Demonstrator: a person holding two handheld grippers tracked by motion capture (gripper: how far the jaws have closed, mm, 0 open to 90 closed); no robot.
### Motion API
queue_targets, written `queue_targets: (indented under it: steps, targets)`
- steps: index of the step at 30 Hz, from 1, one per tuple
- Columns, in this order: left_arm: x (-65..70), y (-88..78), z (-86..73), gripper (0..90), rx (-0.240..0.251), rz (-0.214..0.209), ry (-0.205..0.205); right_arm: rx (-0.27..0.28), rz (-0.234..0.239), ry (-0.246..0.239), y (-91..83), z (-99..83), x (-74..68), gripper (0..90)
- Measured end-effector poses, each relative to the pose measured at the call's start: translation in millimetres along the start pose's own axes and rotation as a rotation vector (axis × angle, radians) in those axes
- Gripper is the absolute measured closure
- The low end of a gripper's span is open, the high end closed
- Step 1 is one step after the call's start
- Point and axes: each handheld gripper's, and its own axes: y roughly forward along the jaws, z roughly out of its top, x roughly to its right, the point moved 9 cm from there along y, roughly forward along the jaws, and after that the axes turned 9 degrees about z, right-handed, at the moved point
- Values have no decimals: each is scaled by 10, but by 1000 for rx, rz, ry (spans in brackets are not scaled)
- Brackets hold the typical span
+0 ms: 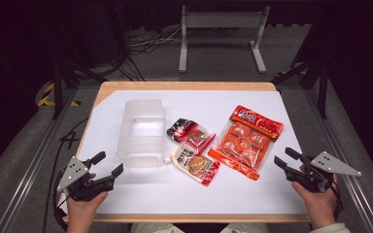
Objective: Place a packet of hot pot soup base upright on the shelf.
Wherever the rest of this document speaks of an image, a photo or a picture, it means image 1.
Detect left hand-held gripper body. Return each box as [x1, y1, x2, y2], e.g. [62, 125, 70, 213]
[56, 155, 116, 202]

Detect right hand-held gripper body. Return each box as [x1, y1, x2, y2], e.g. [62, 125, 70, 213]
[284, 150, 363, 194]

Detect large orange snack packet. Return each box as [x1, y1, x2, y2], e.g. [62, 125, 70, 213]
[207, 105, 285, 182]

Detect clear plastic storage box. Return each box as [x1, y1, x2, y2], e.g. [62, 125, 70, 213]
[116, 99, 167, 168]

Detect small red black packet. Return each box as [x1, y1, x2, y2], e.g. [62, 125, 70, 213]
[166, 117, 217, 155]

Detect person's left hand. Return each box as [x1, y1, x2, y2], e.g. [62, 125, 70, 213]
[65, 173, 110, 225]

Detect person's right hand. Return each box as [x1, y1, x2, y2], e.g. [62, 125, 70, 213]
[290, 164, 340, 226]

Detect wooden-edged white board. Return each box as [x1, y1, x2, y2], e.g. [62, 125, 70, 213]
[59, 89, 308, 216]

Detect black tripod stand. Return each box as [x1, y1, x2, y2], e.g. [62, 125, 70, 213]
[271, 57, 330, 120]
[51, 57, 109, 120]

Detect round cracker packet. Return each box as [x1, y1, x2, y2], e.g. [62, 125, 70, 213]
[164, 144, 221, 187]

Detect yellow black hazard tape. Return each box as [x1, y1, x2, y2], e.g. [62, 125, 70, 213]
[37, 82, 81, 108]

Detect white metal stand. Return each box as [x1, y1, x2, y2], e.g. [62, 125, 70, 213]
[178, 4, 271, 74]

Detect aluminium floor rail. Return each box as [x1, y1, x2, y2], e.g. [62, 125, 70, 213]
[0, 88, 80, 233]
[303, 88, 373, 233]

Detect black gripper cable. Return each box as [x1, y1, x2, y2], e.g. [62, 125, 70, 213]
[42, 117, 90, 233]

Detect bundle of floor cables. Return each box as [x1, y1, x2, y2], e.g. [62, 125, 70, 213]
[127, 25, 184, 56]

